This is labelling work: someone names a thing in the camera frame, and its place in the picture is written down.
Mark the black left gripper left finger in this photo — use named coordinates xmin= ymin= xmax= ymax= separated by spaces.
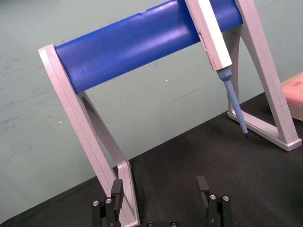
xmin=91 ymin=179 xmax=124 ymax=227

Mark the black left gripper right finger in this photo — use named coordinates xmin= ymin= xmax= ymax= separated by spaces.
xmin=196 ymin=175 xmax=232 ymax=227

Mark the black table cloth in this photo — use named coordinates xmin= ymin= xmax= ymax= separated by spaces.
xmin=0 ymin=91 xmax=303 ymax=227

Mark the pink pipette tip box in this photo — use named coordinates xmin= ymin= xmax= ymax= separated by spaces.
xmin=281 ymin=72 xmax=303 ymax=122

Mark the grey stand with blue bar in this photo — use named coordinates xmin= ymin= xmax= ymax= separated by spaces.
xmin=38 ymin=0 xmax=303 ymax=227

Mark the white pipette with blue tip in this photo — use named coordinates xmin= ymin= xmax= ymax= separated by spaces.
xmin=184 ymin=0 xmax=249 ymax=140

